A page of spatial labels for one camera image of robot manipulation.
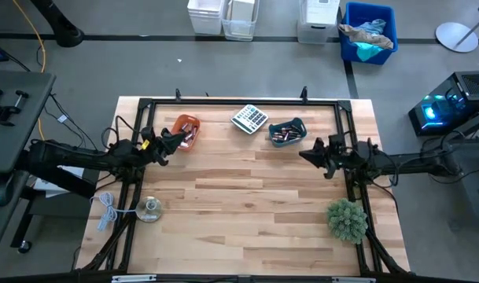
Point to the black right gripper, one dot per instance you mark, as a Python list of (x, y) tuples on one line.
[(339, 155)]

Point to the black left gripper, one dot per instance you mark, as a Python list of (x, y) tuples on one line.
[(152, 143)]

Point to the small cylindrical battery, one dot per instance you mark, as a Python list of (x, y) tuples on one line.
[(183, 127)]

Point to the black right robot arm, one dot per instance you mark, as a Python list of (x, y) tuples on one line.
[(412, 167)]

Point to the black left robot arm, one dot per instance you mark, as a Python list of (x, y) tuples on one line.
[(85, 157)]

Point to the orange plastic bin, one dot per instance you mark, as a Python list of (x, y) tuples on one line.
[(178, 133)]

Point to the teal plastic bin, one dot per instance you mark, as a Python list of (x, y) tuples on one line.
[(272, 129)]

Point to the green succulent in grey pot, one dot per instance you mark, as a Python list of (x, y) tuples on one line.
[(347, 221)]

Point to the silver calculator with dark keys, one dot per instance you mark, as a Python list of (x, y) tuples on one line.
[(249, 118)]

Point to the black diagonal support beam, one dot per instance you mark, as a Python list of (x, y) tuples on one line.
[(78, 186)]

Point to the small white floor tag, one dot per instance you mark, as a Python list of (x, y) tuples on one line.
[(62, 118)]

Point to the teal cloth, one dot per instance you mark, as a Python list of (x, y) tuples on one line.
[(367, 51)]

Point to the white paper sheet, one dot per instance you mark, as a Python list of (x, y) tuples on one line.
[(46, 188)]

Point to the beige crumpled cloth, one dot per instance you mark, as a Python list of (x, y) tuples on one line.
[(365, 35)]

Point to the white plastic storage bin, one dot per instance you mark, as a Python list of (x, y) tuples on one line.
[(205, 15)]

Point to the clear plastic storage bin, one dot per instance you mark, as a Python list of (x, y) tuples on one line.
[(239, 29)]

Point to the clear bin with white lid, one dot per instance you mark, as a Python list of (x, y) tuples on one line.
[(317, 19)]

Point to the black computer tower with lights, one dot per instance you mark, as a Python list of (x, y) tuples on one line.
[(451, 102)]

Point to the light blue cloth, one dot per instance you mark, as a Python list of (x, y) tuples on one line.
[(374, 25)]

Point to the blue plastic crate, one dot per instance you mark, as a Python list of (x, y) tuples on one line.
[(365, 12)]

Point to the grey side table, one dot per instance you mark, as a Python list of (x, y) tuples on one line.
[(15, 118)]

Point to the white cardboard box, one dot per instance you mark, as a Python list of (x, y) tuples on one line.
[(243, 9)]

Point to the black floor stand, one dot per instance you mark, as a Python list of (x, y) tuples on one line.
[(58, 27)]

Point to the black clamp fixture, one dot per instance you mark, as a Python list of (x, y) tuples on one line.
[(3, 106)]

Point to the round grey floor stand base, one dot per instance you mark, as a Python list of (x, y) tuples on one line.
[(457, 37)]

